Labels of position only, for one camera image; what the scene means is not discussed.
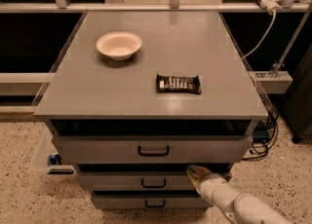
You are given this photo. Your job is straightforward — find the white power cable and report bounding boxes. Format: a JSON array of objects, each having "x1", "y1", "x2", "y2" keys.
[{"x1": 241, "y1": 9, "x2": 277, "y2": 60}]

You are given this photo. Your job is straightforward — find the metal frame rail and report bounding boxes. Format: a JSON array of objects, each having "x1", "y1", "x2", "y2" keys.
[{"x1": 0, "y1": 2, "x2": 310, "y2": 14}]

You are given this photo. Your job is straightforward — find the grey drawer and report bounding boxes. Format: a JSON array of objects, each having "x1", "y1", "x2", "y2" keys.
[
  {"x1": 91, "y1": 192, "x2": 211, "y2": 209},
  {"x1": 53, "y1": 136, "x2": 253, "y2": 164},
  {"x1": 77, "y1": 171, "x2": 194, "y2": 191}
]

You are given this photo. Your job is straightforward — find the clear plastic bin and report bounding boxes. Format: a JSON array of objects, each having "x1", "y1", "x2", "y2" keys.
[{"x1": 30, "y1": 132, "x2": 76, "y2": 178}]

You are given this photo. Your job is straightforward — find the dark cabinet at right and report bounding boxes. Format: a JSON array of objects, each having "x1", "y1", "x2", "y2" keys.
[{"x1": 283, "y1": 44, "x2": 312, "y2": 143}]

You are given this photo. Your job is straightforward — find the grey top drawer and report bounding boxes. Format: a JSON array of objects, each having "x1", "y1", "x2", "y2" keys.
[{"x1": 53, "y1": 136, "x2": 253, "y2": 164}]

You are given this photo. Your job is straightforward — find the black floor cables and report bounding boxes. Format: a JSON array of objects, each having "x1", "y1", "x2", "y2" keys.
[{"x1": 241, "y1": 105, "x2": 280, "y2": 162}]

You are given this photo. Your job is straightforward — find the white paper bowl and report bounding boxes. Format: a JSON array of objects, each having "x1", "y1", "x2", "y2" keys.
[{"x1": 96, "y1": 31, "x2": 142, "y2": 60}]

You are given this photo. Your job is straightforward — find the grey bottom drawer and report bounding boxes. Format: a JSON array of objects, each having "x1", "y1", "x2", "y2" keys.
[{"x1": 91, "y1": 192, "x2": 211, "y2": 209}]

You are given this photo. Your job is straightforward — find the blue can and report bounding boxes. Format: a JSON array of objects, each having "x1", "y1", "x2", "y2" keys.
[{"x1": 47, "y1": 153, "x2": 61, "y2": 167}]

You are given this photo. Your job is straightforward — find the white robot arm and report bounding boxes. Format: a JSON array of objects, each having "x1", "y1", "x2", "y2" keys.
[{"x1": 186, "y1": 165, "x2": 292, "y2": 224}]

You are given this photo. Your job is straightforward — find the black snack bar wrapper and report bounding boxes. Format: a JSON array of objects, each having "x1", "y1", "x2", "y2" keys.
[{"x1": 156, "y1": 75, "x2": 202, "y2": 94}]

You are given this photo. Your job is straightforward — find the grey drawer cabinet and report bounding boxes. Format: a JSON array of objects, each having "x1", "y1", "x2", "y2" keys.
[{"x1": 35, "y1": 12, "x2": 267, "y2": 196}]

